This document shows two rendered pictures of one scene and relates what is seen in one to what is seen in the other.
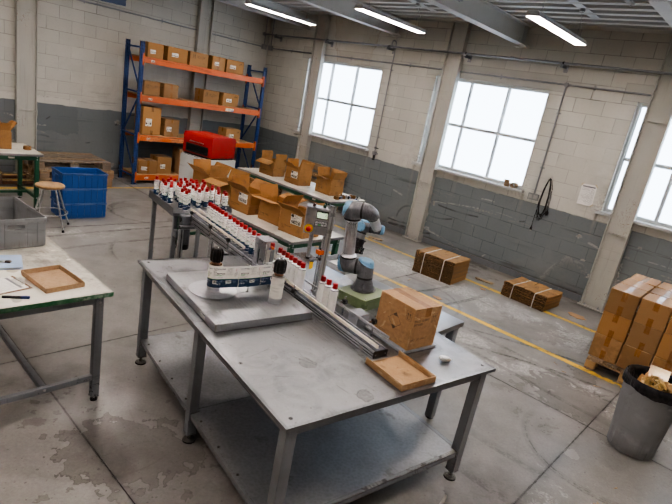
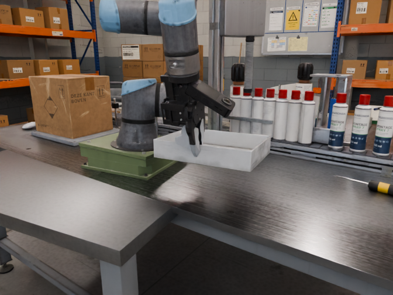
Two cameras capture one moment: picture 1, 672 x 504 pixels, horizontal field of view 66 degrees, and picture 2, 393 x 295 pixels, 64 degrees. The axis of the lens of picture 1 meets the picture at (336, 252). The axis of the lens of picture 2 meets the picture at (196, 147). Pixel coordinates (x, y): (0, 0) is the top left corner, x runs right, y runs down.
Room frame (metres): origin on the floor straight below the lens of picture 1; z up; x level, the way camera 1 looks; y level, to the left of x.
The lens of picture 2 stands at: (4.67, -0.33, 1.21)
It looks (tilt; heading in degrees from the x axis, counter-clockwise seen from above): 16 degrees down; 165
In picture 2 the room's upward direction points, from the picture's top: straight up
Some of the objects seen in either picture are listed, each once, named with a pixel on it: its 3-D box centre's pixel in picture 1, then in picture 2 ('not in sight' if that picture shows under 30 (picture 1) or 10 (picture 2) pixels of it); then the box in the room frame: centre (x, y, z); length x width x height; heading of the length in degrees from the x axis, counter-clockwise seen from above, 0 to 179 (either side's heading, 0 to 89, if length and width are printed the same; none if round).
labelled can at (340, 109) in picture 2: not in sight; (338, 121); (3.71, 0.48, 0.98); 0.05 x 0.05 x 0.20
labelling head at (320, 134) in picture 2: (265, 255); (327, 108); (3.60, 0.51, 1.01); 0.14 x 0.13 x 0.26; 40
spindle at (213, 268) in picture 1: (215, 268); (303, 88); (3.09, 0.74, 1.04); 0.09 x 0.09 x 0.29
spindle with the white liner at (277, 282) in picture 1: (277, 280); (238, 92); (3.10, 0.33, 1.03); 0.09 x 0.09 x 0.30
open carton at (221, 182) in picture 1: (225, 185); not in sight; (6.05, 1.44, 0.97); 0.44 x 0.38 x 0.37; 144
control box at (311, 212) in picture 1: (317, 219); (240, 10); (3.47, 0.17, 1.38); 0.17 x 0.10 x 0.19; 95
